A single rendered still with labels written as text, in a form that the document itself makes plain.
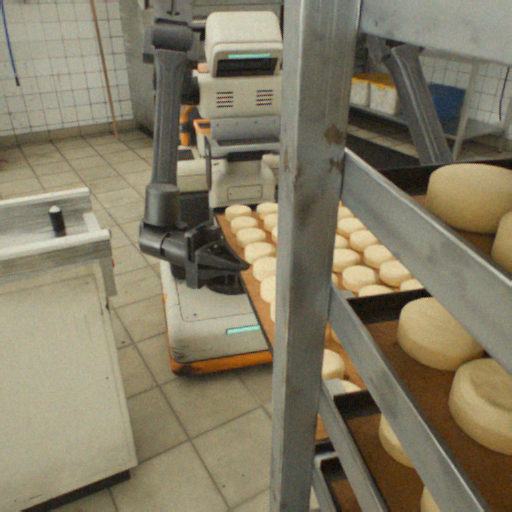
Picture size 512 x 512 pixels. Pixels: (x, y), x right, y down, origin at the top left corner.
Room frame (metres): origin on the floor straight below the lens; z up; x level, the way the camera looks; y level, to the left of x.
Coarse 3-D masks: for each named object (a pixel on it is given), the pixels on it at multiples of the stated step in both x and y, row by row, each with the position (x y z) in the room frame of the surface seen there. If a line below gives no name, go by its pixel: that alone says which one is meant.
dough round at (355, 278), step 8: (344, 272) 0.60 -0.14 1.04; (352, 272) 0.59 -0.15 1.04; (360, 272) 0.59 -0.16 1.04; (368, 272) 0.59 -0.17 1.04; (344, 280) 0.58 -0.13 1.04; (352, 280) 0.57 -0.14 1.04; (360, 280) 0.57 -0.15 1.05; (368, 280) 0.57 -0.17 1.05; (376, 280) 0.58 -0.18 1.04; (352, 288) 0.57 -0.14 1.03; (360, 288) 0.57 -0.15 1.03
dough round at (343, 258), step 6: (336, 252) 0.66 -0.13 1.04; (342, 252) 0.66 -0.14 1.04; (348, 252) 0.66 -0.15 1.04; (354, 252) 0.66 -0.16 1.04; (336, 258) 0.64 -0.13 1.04; (342, 258) 0.64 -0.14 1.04; (348, 258) 0.64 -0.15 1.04; (354, 258) 0.64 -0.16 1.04; (336, 264) 0.63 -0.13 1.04; (342, 264) 0.62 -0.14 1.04; (348, 264) 0.62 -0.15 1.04; (354, 264) 0.63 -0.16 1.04; (336, 270) 0.63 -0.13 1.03; (342, 270) 0.62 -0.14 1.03
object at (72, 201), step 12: (60, 192) 1.24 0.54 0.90; (72, 192) 1.24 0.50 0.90; (84, 192) 1.25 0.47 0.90; (0, 204) 1.16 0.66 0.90; (12, 204) 1.17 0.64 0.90; (24, 204) 1.18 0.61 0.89; (36, 204) 1.19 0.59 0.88; (48, 204) 1.20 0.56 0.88; (60, 204) 1.22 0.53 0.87; (72, 204) 1.23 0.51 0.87; (84, 204) 1.24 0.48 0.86; (0, 216) 1.15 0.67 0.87; (12, 216) 1.16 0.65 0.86; (24, 216) 1.18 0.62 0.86; (36, 216) 1.19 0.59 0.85; (48, 216) 1.20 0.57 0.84
